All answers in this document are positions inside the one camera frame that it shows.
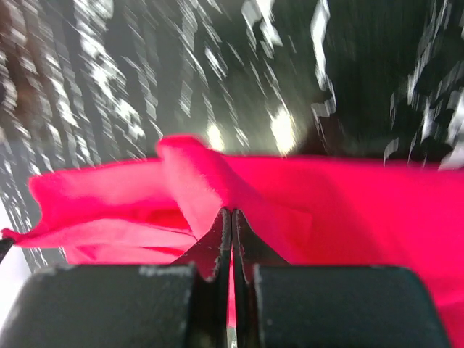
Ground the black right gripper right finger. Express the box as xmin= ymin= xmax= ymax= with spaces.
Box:
xmin=231 ymin=210 xmax=289 ymax=347

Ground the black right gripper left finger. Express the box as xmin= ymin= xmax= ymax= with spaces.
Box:
xmin=174 ymin=208 xmax=231 ymax=347

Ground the magenta t shirt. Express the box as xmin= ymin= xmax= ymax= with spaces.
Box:
xmin=3 ymin=136 xmax=463 ymax=347

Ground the black marble pattern mat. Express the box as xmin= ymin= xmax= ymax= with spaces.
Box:
xmin=0 ymin=0 xmax=464 ymax=273

